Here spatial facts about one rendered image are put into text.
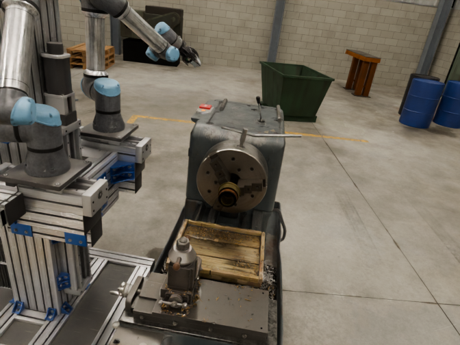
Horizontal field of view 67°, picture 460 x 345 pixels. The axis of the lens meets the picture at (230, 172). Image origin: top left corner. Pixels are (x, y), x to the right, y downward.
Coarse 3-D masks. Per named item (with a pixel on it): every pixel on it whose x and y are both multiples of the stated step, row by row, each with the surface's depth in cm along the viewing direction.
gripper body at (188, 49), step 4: (180, 48) 195; (184, 48) 196; (188, 48) 198; (180, 52) 192; (184, 52) 195; (188, 52) 196; (192, 52) 200; (184, 56) 196; (188, 56) 198; (192, 56) 197; (184, 60) 199; (188, 60) 199
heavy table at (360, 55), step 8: (360, 56) 900; (368, 56) 873; (352, 64) 960; (360, 64) 955; (368, 64) 880; (376, 64) 880; (352, 72) 964; (360, 72) 897; (368, 72) 895; (352, 80) 974; (360, 80) 897; (368, 80) 897; (344, 88) 985; (352, 88) 992; (360, 88) 906; (368, 88) 906; (360, 96) 909; (368, 96) 920
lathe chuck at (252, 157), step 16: (224, 144) 152; (208, 160) 149; (224, 160) 148; (240, 160) 147; (256, 160) 146; (208, 176) 152; (240, 176) 150; (256, 176) 149; (208, 192) 156; (256, 192) 152; (224, 208) 158; (240, 208) 157
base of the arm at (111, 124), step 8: (96, 112) 165; (104, 112) 163; (112, 112) 164; (96, 120) 165; (104, 120) 164; (112, 120) 166; (120, 120) 169; (96, 128) 166; (104, 128) 164; (112, 128) 166; (120, 128) 169
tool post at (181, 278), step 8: (168, 264) 98; (192, 264) 99; (168, 272) 98; (176, 272) 98; (184, 272) 97; (192, 272) 97; (168, 280) 99; (176, 280) 99; (184, 280) 99; (192, 280) 98; (176, 288) 101; (184, 288) 100
